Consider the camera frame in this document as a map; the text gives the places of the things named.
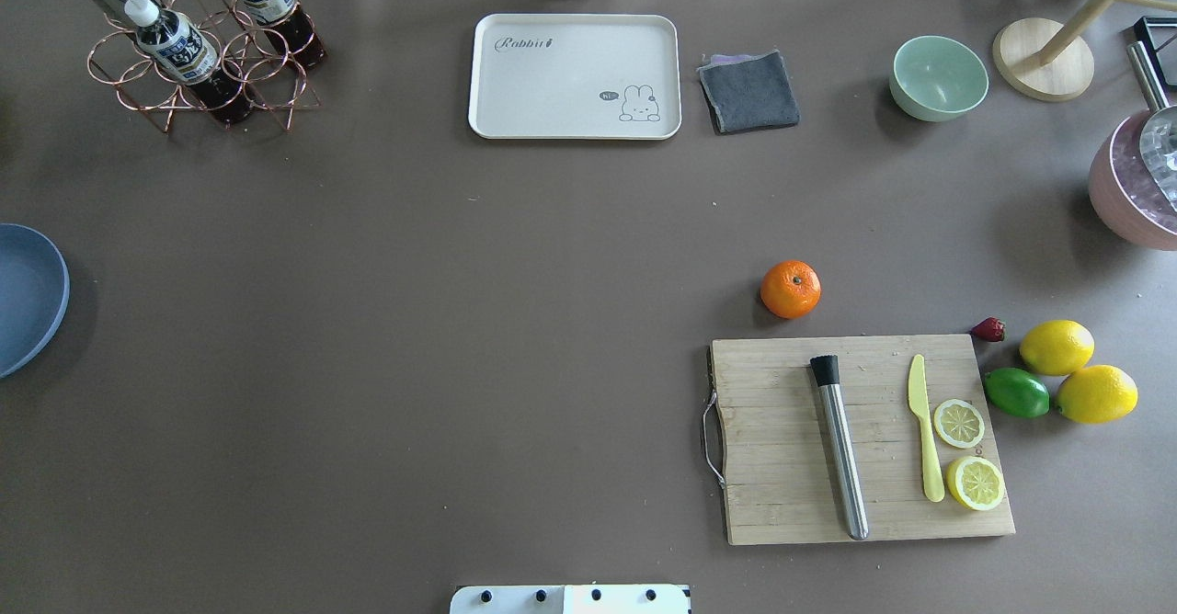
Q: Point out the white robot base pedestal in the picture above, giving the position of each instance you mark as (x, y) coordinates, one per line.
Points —
(588, 598)

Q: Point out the yellow plastic knife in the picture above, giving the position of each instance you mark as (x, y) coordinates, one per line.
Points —
(918, 405)

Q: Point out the lemon half near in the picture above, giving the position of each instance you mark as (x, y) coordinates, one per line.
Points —
(959, 424)

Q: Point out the green lime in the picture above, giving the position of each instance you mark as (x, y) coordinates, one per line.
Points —
(1017, 392)

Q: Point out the tea bottle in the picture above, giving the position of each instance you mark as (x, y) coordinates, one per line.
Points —
(186, 56)
(289, 30)

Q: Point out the clear ice cubes pile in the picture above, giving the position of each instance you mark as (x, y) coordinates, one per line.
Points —
(1140, 184)

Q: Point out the steel muddler black tip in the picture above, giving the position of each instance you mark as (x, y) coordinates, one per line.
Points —
(826, 372)

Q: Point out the yellow lemon near strawberry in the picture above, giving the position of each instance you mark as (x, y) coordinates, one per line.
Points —
(1057, 347)

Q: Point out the cream rabbit tray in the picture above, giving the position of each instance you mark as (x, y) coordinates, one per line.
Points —
(575, 77)

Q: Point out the tea bottle top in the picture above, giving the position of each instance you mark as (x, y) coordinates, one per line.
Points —
(186, 56)

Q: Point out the green bowl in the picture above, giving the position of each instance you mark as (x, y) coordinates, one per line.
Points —
(937, 79)

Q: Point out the metal ice scoop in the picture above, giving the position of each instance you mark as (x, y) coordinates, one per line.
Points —
(1149, 81)

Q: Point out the grey folded cloth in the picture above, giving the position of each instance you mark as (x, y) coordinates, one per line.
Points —
(749, 92)

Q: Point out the orange mandarin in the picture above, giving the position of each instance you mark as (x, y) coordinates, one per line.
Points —
(790, 289)

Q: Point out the copper wire bottle rack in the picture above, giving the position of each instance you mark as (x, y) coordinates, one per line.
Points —
(276, 87)

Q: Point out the tea bottle lower left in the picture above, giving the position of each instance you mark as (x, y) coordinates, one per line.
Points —
(289, 30)

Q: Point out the yellow lemon outer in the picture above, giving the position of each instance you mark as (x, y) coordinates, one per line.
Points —
(1097, 394)

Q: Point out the wooden cutting board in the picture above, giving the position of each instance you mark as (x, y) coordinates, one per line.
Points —
(780, 476)

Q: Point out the blue plate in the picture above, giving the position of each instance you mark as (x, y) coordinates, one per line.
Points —
(35, 290)

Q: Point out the red strawberry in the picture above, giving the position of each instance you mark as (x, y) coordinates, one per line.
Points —
(991, 329)

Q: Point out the pink bowl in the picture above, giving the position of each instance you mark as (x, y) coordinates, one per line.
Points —
(1123, 193)

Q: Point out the wooden cup stand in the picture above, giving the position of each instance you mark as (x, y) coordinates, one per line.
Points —
(1047, 60)

